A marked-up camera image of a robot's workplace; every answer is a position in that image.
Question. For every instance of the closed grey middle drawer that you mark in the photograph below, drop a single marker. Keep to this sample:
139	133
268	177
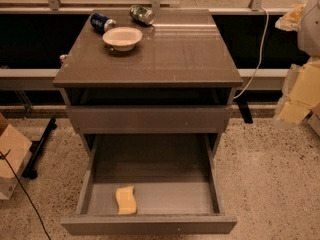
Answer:
148	120

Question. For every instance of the grey drawer cabinet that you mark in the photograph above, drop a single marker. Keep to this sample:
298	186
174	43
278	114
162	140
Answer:
181	61

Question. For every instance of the black stand foot left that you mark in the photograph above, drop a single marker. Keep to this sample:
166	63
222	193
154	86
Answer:
36	150

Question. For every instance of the red can behind cabinet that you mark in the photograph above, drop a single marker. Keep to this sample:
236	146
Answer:
62	58

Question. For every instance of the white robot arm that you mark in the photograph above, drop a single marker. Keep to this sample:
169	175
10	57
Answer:
309	29

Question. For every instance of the metal railing frame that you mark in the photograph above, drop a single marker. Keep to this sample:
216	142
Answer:
34	33

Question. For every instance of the yellow sponge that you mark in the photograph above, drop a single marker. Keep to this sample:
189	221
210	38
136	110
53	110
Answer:
126	201

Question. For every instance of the white bowl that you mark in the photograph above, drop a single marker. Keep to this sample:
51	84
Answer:
122	38

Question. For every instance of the open grey bottom drawer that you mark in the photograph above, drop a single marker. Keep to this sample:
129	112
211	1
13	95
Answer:
174	187

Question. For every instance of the black stand foot right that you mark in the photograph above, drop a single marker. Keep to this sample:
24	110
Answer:
245	111

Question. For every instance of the blue soda can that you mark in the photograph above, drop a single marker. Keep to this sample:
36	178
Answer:
101	23

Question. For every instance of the green soda can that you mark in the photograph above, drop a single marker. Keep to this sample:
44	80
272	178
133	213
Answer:
142	14

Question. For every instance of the black stand foot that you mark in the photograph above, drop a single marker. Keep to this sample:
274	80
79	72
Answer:
245	111
36	150

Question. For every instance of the cardboard box left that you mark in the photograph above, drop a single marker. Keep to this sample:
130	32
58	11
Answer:
17	149

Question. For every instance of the box at right edge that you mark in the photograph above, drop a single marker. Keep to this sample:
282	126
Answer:
314	120

